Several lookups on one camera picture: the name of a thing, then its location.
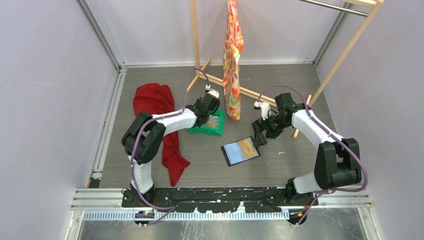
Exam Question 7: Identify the black card holder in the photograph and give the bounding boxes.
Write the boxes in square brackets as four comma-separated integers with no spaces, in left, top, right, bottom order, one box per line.
[220,136,261,167]

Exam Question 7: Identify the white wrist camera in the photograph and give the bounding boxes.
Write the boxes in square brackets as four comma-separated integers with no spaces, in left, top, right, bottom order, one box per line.
[208,89,220,99]
[253,101,271,120]

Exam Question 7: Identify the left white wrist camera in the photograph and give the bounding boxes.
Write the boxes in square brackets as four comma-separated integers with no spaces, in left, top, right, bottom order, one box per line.
[208,89,220,99]

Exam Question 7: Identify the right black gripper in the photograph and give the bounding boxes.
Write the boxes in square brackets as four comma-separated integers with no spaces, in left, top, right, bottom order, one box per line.
[252,112,290,147]

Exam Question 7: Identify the green plastic bin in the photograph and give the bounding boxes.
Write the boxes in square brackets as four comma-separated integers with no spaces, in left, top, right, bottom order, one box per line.
[187,108,226,136]

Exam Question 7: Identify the wooden clothes rack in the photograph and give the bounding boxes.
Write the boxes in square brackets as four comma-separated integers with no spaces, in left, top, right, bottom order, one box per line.
[184,0,385,139]

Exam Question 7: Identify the orange floral tote bag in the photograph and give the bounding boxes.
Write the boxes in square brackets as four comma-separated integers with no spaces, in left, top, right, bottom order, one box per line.
[222,0,244,121]

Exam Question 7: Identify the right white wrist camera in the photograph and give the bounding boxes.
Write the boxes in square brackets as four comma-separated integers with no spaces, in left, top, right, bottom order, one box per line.
[253,101,271,120]

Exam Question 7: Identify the red cloth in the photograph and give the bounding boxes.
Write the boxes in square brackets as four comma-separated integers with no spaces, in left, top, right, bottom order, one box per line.
[132,82,192,188]

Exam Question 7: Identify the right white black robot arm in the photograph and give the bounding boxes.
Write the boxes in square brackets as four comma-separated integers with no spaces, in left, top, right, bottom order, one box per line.
[252,92,362,205]

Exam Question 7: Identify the perforated metal rail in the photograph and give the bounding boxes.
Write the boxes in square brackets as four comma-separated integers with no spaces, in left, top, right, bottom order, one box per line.
[82,209,290,222]

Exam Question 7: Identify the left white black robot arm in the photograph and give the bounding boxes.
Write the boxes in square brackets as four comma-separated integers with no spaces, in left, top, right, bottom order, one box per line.
[121,89,220,207]

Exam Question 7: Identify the orange patterned credit card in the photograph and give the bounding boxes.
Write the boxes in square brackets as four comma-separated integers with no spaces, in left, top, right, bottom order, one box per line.
[239,137,259,159]

